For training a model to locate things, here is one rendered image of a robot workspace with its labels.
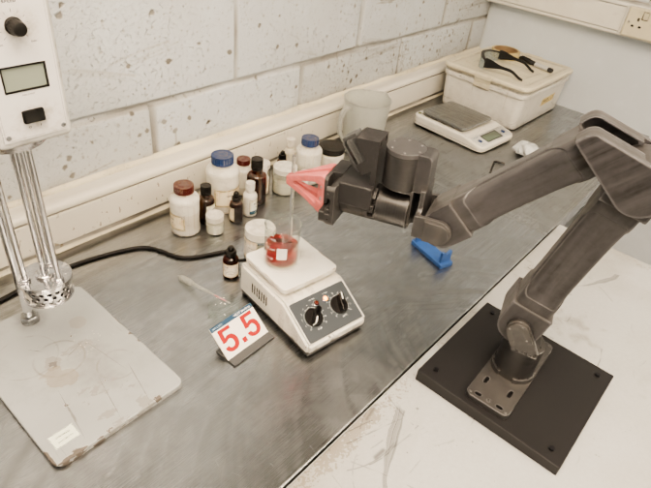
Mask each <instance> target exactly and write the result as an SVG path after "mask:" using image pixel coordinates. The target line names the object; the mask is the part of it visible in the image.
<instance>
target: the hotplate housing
mask: <svg viewBox="0 0 651 488"><path fill-rule="evenodd" d="M340 281H342V282H343V284H344V286H345V287H346V289H347V291H348V292H349V294H350V296H351V297H352V299H353V301H354V302H355V304H356V305H357V302H356V301H355V299H354V297H353V296H352V294H351V292H350V291H349V289H348V287H347V286H346V284H345V282H344V281H343V279H342V278H341V276H339V275H338V274H337V273H336V272H334V273H332V274H330V275H328V276H325V277H323V278H322V279H320V280H318V281H316V282H313V283H311V284H309V285H307V286H305V287H303V288H300V289H298V290H295V291H293V292H291V293H287V294H285V293H281V292H280V291H279V290H278V289H277V288H276V287H274V286H273V285H272V284H270V283H269V281H268V280H267V279H266V278H265V277H264V276H263V275H262V274H261V273H260V272H258V271H257V270H256V269H255V268H254V267H253V266H252V265H251V264H250V263H249V262H248V261H246V262H243V263H242V265H241V288H242V292H244V293H245V294H246V295H247V296H248V297H249V298H250V299H251V300H252V301H253V302H254V303H255V304H256V305H257V306H258V307H259V308H260V309H261V310H262V311H263V312H264V313H265V314H266V315H267V316H268V317H269V318H270V319H271V320H272V321H273V322H274V323H275V324H276V325H277V326H278V327H279V328H280V329H281V330H282V331H283V332H284V333H285V334H286V335H287V336H288V337H289V338H290V339H291V340H292V341H293V342H294V343H295V344H296V345H297V346H298V347H299V348H300V349H301V350H302V351H303V352H304V353H305V354H306V355H307V356H309V355H311V354H312V353H314V352H316V351H318V350H320V349H322V348H324V347H326V346H327V345H329V344H331V343H333V342H335V341H336V340H338V339H340V338H342V337H344V336H345V335H347V334H349V333H351V332H353V331H354V330H356V329H358V328H360V327H362V324H363V323H364V314H363V313H362V311H361V310H360V308H359V306H358V305H357V307H358V309H359V310H360V312H361V314H362V317H361V318H359V319H357V320H354V321H353V322H351V323H349V324H347V325H345V326H343V327H342V328H340V329H338V330H336V331H334V332H332V333H331V334H329V335H327V336H325V337H324V338H322V339H320V340H319V341H317V342H315V343H313V344H310V343H309V341H308V340H307V338H306V336H305V334H304V333H303V331H302V329H301V327H300V326H299V324H298V322H297V320H296V319H295V316H294V314H293V313H292V311H291V309H290V307H289V306H290V305H291V304H293V303H296V302H297V301H299V300H301V299H303V298H305V297H307V296H309V295H311V294H313V293H315V292H318V291H320V290H323V289H325V288H327V287H329V286H331V285H333V284H335V283H337V282H340Z"/></svg>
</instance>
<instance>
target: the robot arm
mask: <svg viewBox="0 0 651 488"><path fill-rule="evenodd" d="M388 133H389V132H387V131H382V130H378V129H373V128H369V127H366V128H364V129H363V130H362V129H361V128H359V129H357V130H355V131H352V132H350V133H348V134H346V135H345V137H344V138H343V141H344V142H343V146H344V148H345V150H346V152H347V154H348V155H349V157H350V159H351V160H350V161H347V160H341V161H340V162H339V163H338V164H334V163H332V164H328V165H324V166H320V167H316V168H309V169H305V170H300V171H296V172H295V174H292V173H291V172H290V173H289V174H288V175H287V176H286V183H287V184H288V185H289V186H290V187H292V188H293V189H294V190H295V191H297V192H298V193H299V194H300V195H302V196H303V197H304V198H305V199H306V200H307V201H308V202H309V203H310V204H311V205H312V206H313V207H314V208H315V209H316V211H317V212H318V220H319V221H322V222H324V223H325V224H328V225H332V226H333V224H334V223H335V222H336V221H337V219H338V218H339V217H340V215H341V214H342V213H343V212H346V213H350V214H354V215H357V216H360V217H364V218H368V219H371V220H375V221H379V222H382V223H386V224H390V225H393V226H397V227H401V228H403V229H405V228H406V227H407V226H408V225H409V224H410V223H413V227H412V232H411V236H413V237H415V238H418V239H421V241H424V242H427V243H429V244H431V245H433V246H435V247H439V248H447V247H450V246H452V245H455V244H457V243H459V242H461V241H464V240H466V239H468V238H470V237H472V236H473V233H474V231H475V230H477V229H481V228H483V227H485V226H486V225H488V224H490V223H491V222H492V221H493V220H495V219H497V218H499V217H501V216H503V215H505V214H507V213H509V212H511V211H513V210H514V209H516V208H518V207H521V206H523V205H525V204H527V203H529V202H532V201H534V200H536V199H538V198H542V197H544V196H546V195H548V194H551V193H553V192H555V191H558V190H560V189H562V188H565V187H567V186H570V185H572V184H574V183H581V182H584V181H587V180H589V179H591V178H594V177H597V179H598V181H599V182H600V185H599V187H598V188H597V189H596V190H595V192H594V193H593V194H592V196H591V197H590V198H589V199H588V201H587V203H586V205H585V206H584V208H583V209H582V210H581V212H580V213H579V214H578V215H577V217H576V218H575V219H574V220H573V222H572V223H571V224H570V225H569V227H568V228H567V229H566V230H565V231H564V233H563V234H562V235H561V236H560V238H559V239H558V240H557V241H556V242H555V244H554V245H553V246H552V247H551V249H550V250H549V251H548V252H547V253H546V255H545V256H544V257H543V258H542V260H541V261H540V262H539V263H538V264H537V265H536V267H535V268H534V269H532V270H530V271H529V272H528V273H527V274H526V276H525V277H524V278H521V277H518V279H517V280H516V281H515V282H514V284H513V285H512V286H511V288H510V289H509V290H508V291H507V293H506V295H505V299H504V302H503V305H502V309H501V312H500V316H499V319H498V322H497V327H498V330H499V332H500V333H501V335H502V336H503V340H502V342H501V344H500V346H499V349H498V350H496V352H495V353H494V354H493V355H492V357H491V358H490V359H489V360H488V362H487V363H486V364H485V366H484V367H483V368H482V369H481V371H480V372H479V374H478V375H477V376H476V377H475V379H474V380H473V381H472V382H471V384H470V385H469V386H468V388H467V390H466V396H467V398H468V399H470V400H472V401H473V402H475V403H476V404H478V405H479V406H481V407H482V408H484V409H485V410H487V411H488V412H491V413H492V414H494V415H495V416H497V417H498V418H500V419H503V420H506V419H508V417H509V416H510V414H511V413H512V411H513V409H514V408H515V406H516V405H517V403H518V402H519V400H520V399H521V397H522V395H523V394H524V392H525V391H526V389H527V388H528V386H529V385H530V383H531V382H532V380H533V379H534V377H535V376H536V374H537V373H538V372H539V370H540V369H541V367H542V366H543V364H544V362H545V361H546V359H547V358H548V356H549V355H550V353H551V351H552V349H553V347H552V346H551V345H550V344H548V342H546V341H545V340H544V339H543V337H542V335H543V334H544V333H545V331H546V330H547V329H548V327H549V326H551V325H552V322H553V316H554V314H555V313H556V312H557V311H558V309H559V308H560V307H561V305H562V304H563V302H564V300H565V299H566V297H567V296H568V295H569V294H570V293H571V291H572V290H573V289H574V288H575V287H576V286H577V284H578V283H579V282H580V281H581V280H582V279H583V278H584V277H585V276H586V275H587V274H588V273H589V271H590V270H591V269H592V268H593V267H594V266H595V265H596V264H597V263H598V262H599V261H600V259H601V258H602V257H603V256H604V255H605V254H606V253H607V252H608V251H609V250H610V249H611V248H612V247H613V246H614V245H615V244H616V243H617V242H618V241H619V240H620V239H621V238H622V237H623V236H624V235H625V234H627V233H629V232H630V231H631V230H633V229H634V228H635V227H636V225H637V224H638V223H639V222H641V223H643V224H644V225H646V224H647V223H648V222H649V221H650V220H651V139H650V138H649V137H646V136H644V135H643V134H641V133H639V132H638V131H636V130H634V129H633V128H631V127H629V126H627V125H626V124H624V123H622V122H621V121H619V120H617V119H616V118H614V117H612V116H610V115H609V114H607V113H605V112H604V111H602V110H598V109H595V110H591V111H589V112H587V113H585V114H583V115H582V116H580V121H579V125H578V126H576V127H574V128H572V129H570V130H568V131H566V132H565V133H564V134H562V135H560V136H559V137H558V138H556V139H554V140H553V141H552V142H550V143H549V144H547V145H545V146H543V147H541V148H539V149H537V150H536V151H534V152H532V153H530V154H528V155H526V156H524V157H522V158H520V159H518V160H516V161H514V162H512V163H510V164H508V165H506V166H505V167H503V168H500V169H498V170H496V171H494V172H492V173H490V174H487V175H486V176H484V177H482V178H480V179H475V180H472V181H470V182H468V183H466V184H464V185H462V186H461V184H459V185H457V186H455V187H454V188H452V189H450V190H448V191H446V192H444V193H442V194H437V193H433V187H434V182H435V178H434V177H435V172H436V167H437V163H438V158H439V150H438V149H437V148H434V147H430V146H426V145H425V144H423V143H422V142H420V141H417V140H414V139H410V138H395V139H392V140H390V141H389V142H388ZM302 181H313V182H316V183H317V184H318V188H315V187H313V186H310V185H308V184H306V183H304V182H302ZM484 381H487V383H485V382H484ZM508 395H511V398H508V397H507V396H508Z"/></svg>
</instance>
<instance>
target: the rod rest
mask: <svg viewBox="0 0 651 488"><path fill-rule="evenodd" d="M411 244H412V245H413V246H415V247H416V248H417V249H418V250H419V251H420V252H421V253H422V254H424V255H425V256H426V257H427V258H428V259H429V260H430V261H431V262H433V263H434V264H435V265H436V266H437V267H438V268H439V269H443V268H446V267H449V266H451V265H452V260H450V257H451V253H452V249H450V250H448V251H447V252H446V253H444V252H441V251H440V250H439V249H438V248H436V247H435V246H433V245H431V244H429V243H427V242H424V241H421V239H418V238H415V239H412V242H411Z"/></svg>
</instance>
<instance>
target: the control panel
mask: <svg viewBox="0 0 651 488"><path fill-rule="evenodd" d="M341 291H342V292H343V293H344V296H345V299H346V300H347V302H348V310H347V311H346V312H345V313H343V314H338V313H336V312H335V311H333V309H332V308H331V305H330V301H331V299H332V298H333V297H334V296H336V295H337V294H338V293H339V292H341ZM324 296H326V297H327V300H324ZM316 300H317V301H318V302H319V304H318V305H320V306H321V307H322V311H321V312H322V314H323V317H324V320H323V322H322V324H321V325H319V326H311V325H309V324H308V323H307V321H306V319H305V313H306V311H307V310H308V309H310V308H316V307H317V306H318V305H316V304H315V303H314V301H316ZM289 307H290V309H291V311H292V313H293V314H294V317H295V319H296V320H297V322H298V324H299V326H300V327H301V329H302V331H303V333H304V334H305V336H306V338H307V340H308V341H309V343H310V344H313V343H315V342H317V341H319V340H320V339H322V338H324V337H325V336H327V335H329V334H331V333H332V332H334V331H336V330H338V329H340V328H342V327H343V326H345V325H347V324H349V323H351V322H353V321H354V320H357V319H359V318H361V317H362V314H361V312H360V310H359V309H358V307H357V305H356V304H355V302H354V301H353V299H352V297H351V296H350V294H349V292H348V291H347V289H346V287H345V286H344V284H343V282H342V281H340V282H337V283H335V284H333V285H331V286H329V287H327V288H325V289H323V290H320V291H318V292H315V293H313V294H311V295H309V296H307V297H305V298H303V299H301V300H299V301H297V302H296V303H293V304H291V305H290V306H289Z"/></svg>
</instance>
